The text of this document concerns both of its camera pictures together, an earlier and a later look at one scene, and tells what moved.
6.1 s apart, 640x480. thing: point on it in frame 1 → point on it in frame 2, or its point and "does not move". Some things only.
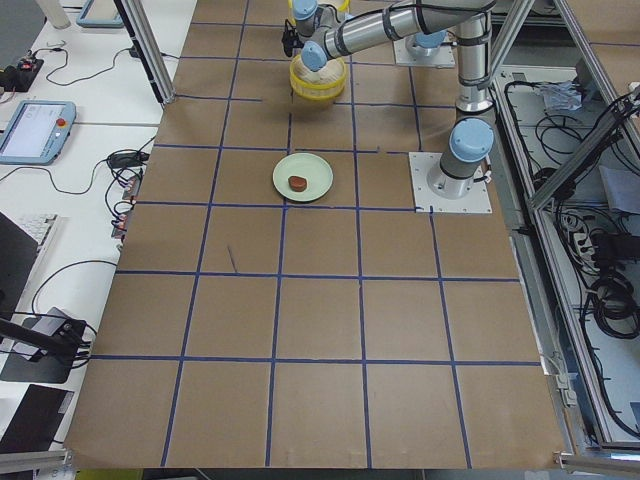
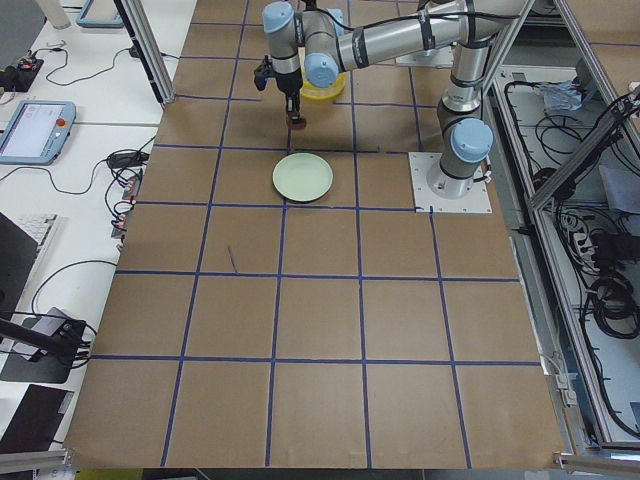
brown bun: [297, 183] → [298, 124]
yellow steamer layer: [324, 84] does not move
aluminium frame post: [149, 47] does not move
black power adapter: [127, 159] does not move
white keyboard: [40, 227] does not move
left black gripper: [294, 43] → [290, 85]
